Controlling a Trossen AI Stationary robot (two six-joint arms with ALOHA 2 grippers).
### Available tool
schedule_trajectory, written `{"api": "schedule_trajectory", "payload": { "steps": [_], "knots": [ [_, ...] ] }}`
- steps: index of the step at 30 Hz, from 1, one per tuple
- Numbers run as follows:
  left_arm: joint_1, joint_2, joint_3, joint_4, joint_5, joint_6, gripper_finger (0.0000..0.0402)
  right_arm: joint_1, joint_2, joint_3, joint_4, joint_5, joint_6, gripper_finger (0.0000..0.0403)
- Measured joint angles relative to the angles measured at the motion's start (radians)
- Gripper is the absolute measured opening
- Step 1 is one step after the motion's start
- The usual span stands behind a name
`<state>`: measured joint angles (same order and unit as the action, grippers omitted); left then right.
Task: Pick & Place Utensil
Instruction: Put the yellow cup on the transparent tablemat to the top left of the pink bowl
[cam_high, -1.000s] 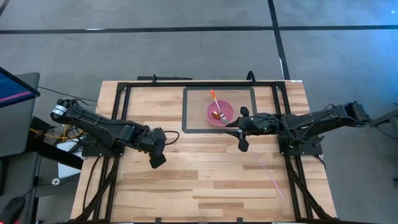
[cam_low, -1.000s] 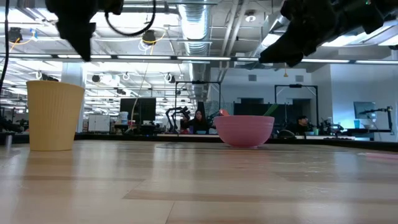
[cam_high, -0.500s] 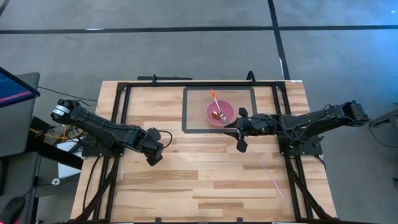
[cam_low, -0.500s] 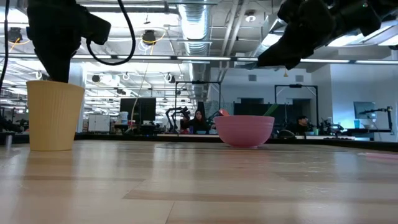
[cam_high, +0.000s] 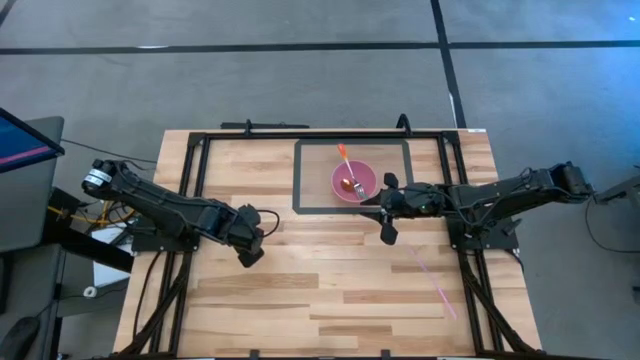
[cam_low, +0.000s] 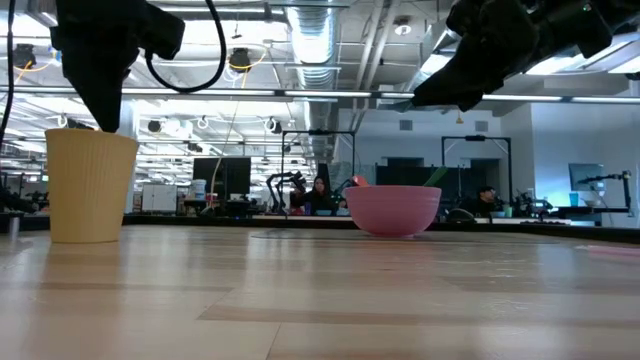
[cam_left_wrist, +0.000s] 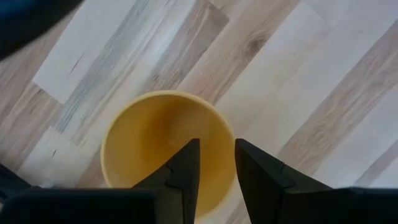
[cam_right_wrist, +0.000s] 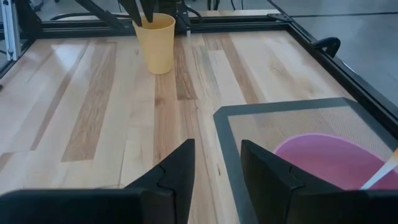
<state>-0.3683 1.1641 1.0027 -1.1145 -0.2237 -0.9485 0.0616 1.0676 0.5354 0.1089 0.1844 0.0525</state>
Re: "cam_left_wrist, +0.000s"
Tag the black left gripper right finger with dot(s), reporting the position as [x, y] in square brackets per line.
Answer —
[267, 189]

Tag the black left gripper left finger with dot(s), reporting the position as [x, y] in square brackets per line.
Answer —
[177, 186]

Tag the yellow plastic cup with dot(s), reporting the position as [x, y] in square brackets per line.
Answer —
[155, 130]

